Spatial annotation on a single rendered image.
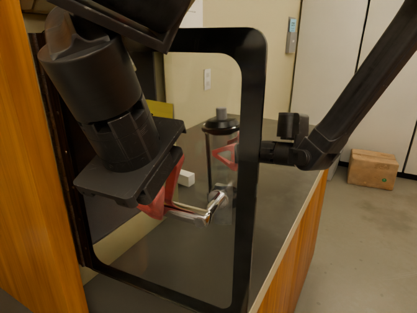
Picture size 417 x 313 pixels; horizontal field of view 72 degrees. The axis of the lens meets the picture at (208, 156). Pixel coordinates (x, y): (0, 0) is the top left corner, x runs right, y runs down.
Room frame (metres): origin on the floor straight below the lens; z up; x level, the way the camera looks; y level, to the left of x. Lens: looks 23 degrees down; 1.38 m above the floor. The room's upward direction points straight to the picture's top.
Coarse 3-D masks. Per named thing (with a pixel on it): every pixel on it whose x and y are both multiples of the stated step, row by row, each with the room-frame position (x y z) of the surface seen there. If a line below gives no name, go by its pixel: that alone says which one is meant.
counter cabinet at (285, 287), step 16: (320, 192) 1.27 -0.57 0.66; (320, 208) 1.39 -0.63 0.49; (304, 224) 0.95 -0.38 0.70; (304, 240) 1.01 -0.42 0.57; (288, 256) 0.74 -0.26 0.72; (304, 256) 1.08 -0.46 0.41; (288, 272) 0.77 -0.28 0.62; (304, 272) 1.17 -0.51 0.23; (272, 288) 0.60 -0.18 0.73; (288, 288) 0.81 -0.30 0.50; (272, 304) 0.62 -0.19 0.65; (288, 304) 0.86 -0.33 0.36
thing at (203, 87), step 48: (144, 48) 0.34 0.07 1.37; (192, 48) 0.31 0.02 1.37; (240, 48) 0.29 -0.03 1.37; (192, 96) 0.31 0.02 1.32; (240, 96) 0.29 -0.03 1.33; (192, 144) 0.31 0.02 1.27; (240, 144) 0.29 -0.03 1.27; (192, 192) 0.31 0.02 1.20; (240, 192) 0.29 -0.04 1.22; (96, 240) 0.39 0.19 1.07; (144, 240) 0.35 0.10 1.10; (192, 240) 0.31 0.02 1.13; (240, 240) 0.29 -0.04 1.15; (144, 288) 0.35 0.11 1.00; (192, 288) 0.32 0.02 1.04; (240, 288) 0.29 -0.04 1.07
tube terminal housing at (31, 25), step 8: (24, 16) 0.41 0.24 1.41; (32, 16) 0.42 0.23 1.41; (40, 16) 0.43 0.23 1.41; (24, 24) 0.41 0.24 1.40; (32, 24) 0.42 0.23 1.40; (40, 24) 0.43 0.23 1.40; (32, 32) 0.42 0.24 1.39; (40, 32) 0.43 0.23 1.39; (32, 56) 0.41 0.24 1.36; (40, 96) 0.41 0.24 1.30; (48, 128) 0.41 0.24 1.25; (56, 168) 0.41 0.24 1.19; (64, 200) 0.41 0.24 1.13; (80, 272) 0.41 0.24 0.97; (88, 272) 0.43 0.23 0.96; (96, 272) 0.44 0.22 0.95; (88, 280) 0.42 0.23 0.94
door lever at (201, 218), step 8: (216, 192) 0.30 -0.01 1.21; (168, 200) 0.28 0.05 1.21; (208, 200) 0.30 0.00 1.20; (216, 200) 0.29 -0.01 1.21; (224, 200) 0.29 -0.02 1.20; (168, 208) 0.27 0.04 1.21; (176, 208) 0.27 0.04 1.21; (184, 208) 0.27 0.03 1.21; (192, 208) 0.27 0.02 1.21; (200, 208) 0.27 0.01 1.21; (208, 208) 0.27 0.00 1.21; (216, 208) 0.28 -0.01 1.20; (224, 208) 0.29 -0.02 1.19; (168, 216) 0.27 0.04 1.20; (176, 216) 0.27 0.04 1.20; (184, 216) 0.26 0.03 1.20; (192, 216) 0.26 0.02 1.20; (200, 216) 0.26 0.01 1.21; (208, 216) 0.26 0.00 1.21; (200, 224) 0.25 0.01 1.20; (208, 224) 0.25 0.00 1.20
